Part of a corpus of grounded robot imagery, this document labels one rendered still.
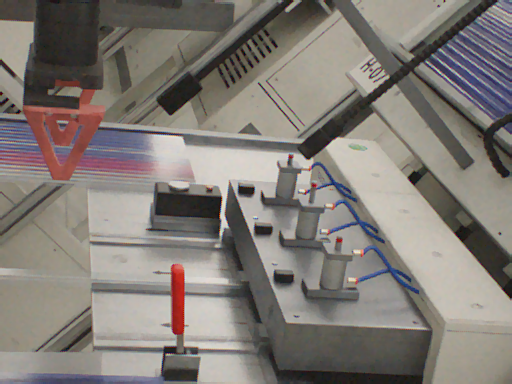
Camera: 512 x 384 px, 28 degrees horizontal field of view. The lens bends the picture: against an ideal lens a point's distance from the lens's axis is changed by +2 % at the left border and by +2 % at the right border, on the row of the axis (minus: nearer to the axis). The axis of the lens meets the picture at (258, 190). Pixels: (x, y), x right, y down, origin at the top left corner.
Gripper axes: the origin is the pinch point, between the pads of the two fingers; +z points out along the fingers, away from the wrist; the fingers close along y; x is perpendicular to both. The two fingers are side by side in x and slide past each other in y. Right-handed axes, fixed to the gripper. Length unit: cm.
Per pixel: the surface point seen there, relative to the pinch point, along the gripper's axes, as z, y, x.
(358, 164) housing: 6.4, 20.2, -35.4
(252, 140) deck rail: 13, 48, -27
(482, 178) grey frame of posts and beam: 1.6, 3.6, -43.7
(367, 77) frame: 2, 45, -43
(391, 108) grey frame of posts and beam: 2, 32, -42
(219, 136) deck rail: 13, 47, -22
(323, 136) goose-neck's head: -5.1, -5.8, -23.4
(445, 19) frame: -9, 37, -49
